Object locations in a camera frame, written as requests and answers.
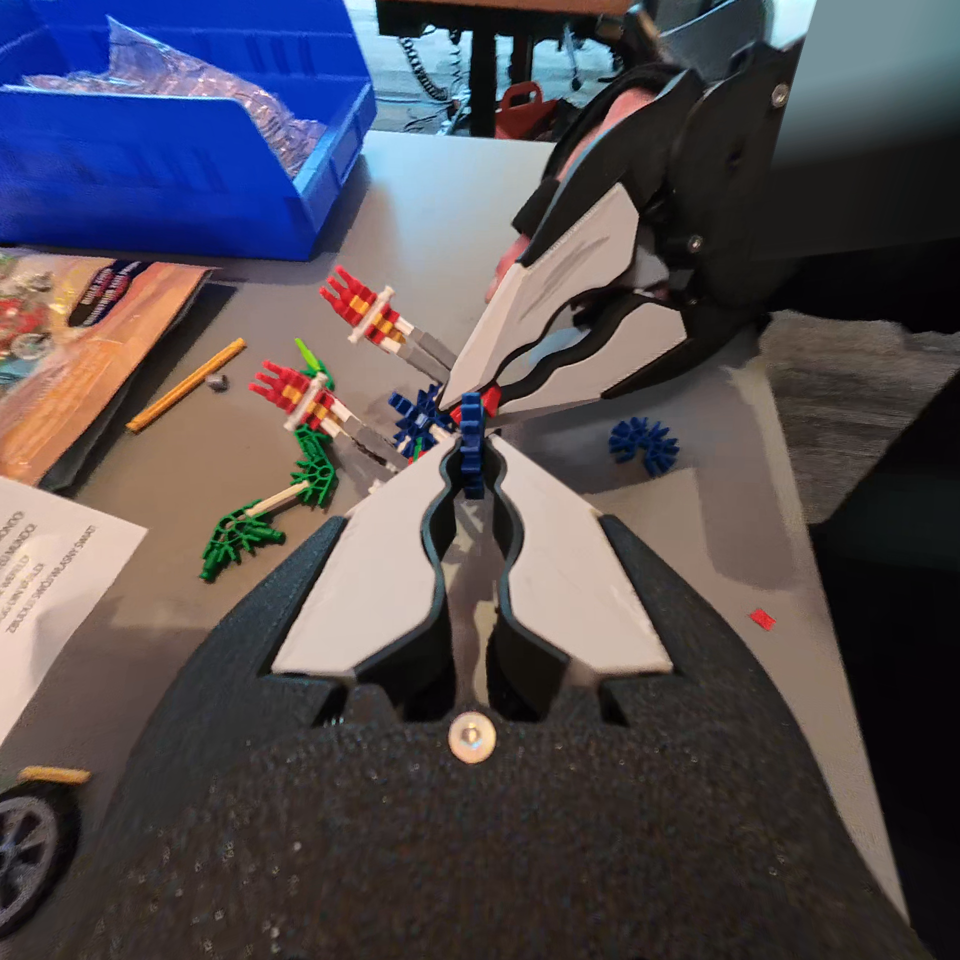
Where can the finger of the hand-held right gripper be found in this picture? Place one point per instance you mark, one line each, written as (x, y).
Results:
(630, 352)
(562, 277)

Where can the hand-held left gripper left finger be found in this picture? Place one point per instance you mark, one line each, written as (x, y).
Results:
(360, 592)

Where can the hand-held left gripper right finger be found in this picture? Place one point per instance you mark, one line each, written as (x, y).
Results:
(585, 592)

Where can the blue snowflake connector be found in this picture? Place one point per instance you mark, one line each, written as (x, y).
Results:
(472, 442)
(643, 446)

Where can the colourful construction toy model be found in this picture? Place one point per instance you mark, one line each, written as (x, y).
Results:
(360, 300)

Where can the person's right forearm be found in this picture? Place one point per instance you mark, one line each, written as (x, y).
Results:
(862, 292)

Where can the person's right hand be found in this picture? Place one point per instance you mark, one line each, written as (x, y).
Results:
(630, 105)

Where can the red tool bag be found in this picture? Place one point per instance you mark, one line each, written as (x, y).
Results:
(525, 112)

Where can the small red clip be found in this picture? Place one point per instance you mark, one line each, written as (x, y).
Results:
(762, 619)

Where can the small grey connector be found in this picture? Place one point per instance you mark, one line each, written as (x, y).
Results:
(217, 382)

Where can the long yellow rod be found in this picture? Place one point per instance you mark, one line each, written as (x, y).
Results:
(184, 386)

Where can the dark grey sheet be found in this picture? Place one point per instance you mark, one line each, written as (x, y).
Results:
(187, 360)

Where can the toy models instruction sheet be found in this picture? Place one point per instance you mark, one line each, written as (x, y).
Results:
(52, 585)

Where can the person's torso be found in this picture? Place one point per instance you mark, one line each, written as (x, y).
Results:
(900, 712)

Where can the brown plastic bag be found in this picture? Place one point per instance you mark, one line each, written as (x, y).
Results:
(90, 360)

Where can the short yellow rod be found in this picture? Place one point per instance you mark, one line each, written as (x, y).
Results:
(52, 775)

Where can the black wheel with grey hub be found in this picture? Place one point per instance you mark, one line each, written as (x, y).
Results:
(30, 847)

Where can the blue plastic bin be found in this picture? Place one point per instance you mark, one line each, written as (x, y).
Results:
(150, 187)

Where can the clear plastic bag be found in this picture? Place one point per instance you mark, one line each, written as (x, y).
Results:
(187, 82)

